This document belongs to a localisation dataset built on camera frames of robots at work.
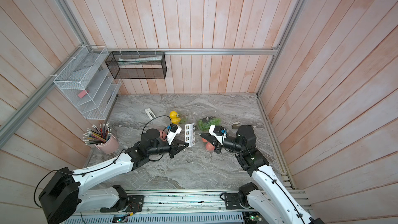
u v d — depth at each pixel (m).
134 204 0.73
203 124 0.98
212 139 0.61
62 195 0.40
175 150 0.67
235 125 1.01
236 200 0.73
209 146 0.87
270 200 0.47
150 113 1.07
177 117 1.00
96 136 0.83
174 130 0.66
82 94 0.82
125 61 0.90
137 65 1.04
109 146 0.84
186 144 0.73
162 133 0.67
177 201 0.75
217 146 0.60
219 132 0.54
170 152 0.68
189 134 0.73
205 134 0.64
